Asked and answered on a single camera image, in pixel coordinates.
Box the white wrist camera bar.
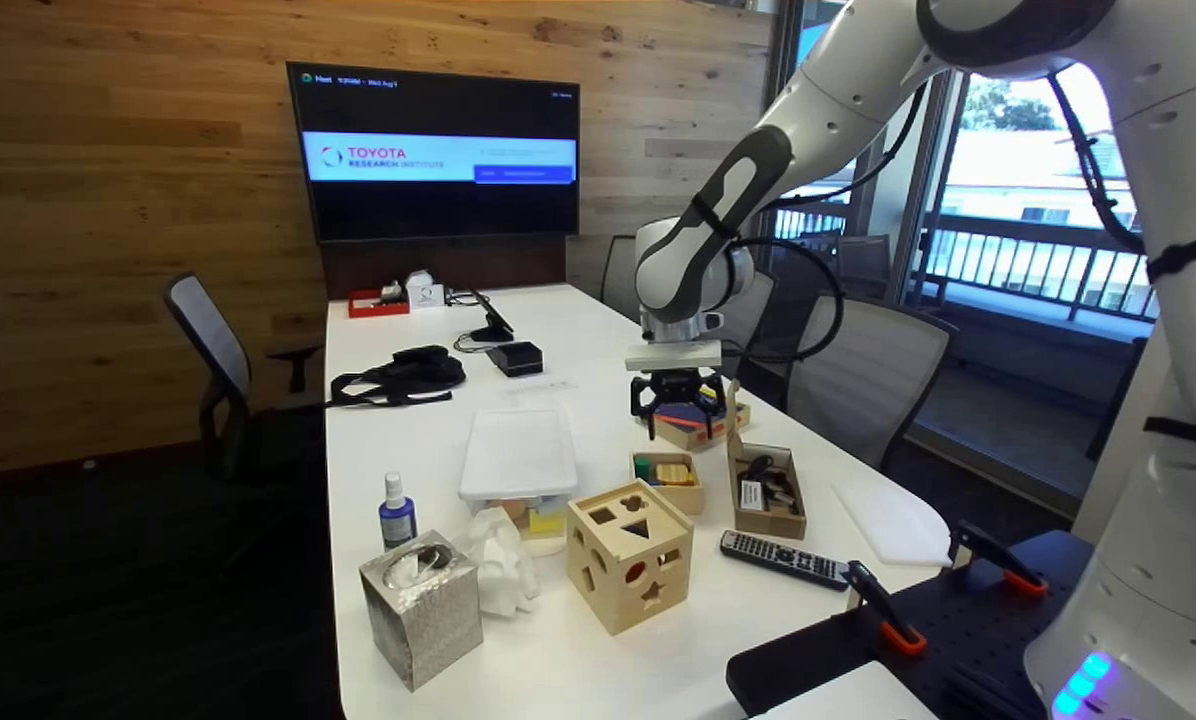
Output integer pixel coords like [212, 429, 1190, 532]
[619, 334, 728, 381]

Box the black headset with strap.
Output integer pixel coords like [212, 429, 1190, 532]
[327, 342, 467, 413]

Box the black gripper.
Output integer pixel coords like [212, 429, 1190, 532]
[627, 369, 731, 445]

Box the black office chair grey back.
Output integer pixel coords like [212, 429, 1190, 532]
[166, 271, 327, 463]

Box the red flat box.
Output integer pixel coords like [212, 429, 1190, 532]
[346, 287, 413, 325]

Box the white sheet beside robot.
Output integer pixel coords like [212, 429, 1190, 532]
[752, 660, 942, 720]

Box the grey black remote control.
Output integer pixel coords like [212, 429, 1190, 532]
[718, 529, 856, 594]

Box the black mounting board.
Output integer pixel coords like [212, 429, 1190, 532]
[725, 532, 1080, 720]

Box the wooden shape sorter cube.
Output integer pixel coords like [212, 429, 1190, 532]
[565, 479, 695, 639]

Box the grey marble tissue box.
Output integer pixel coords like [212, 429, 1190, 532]
[356, 532, 487, 696]

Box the black electronics part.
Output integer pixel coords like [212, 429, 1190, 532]
[731, 463, 804, 536]

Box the white small device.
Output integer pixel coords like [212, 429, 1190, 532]
[404, 266, 449, 317]

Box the black balcony railing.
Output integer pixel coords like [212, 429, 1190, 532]
[767, 196, 1162, 325]

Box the clear plastic bin with lid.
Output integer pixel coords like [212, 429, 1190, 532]
[455, 402, 586, 538]

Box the wall mounted TV screen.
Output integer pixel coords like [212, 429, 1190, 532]
[283, 58, 586, 242]

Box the small black box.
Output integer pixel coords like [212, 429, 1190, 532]
[485, 338, 548, 381]

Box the hand sanitizer bottle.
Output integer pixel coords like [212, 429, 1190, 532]
[376, 472, 421, 553]

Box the wooden box with items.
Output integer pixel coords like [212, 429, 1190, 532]
[725, 385, 813, 545]

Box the black clamp orange handle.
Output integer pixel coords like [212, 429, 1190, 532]
[949, 523, 1053, 604]
[840, 557, 931, 665]

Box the small wooden box with blocks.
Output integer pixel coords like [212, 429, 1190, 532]
[627, 449, 707, 520]

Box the white flat board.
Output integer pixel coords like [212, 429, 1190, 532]
[834, 477, 957, 571]

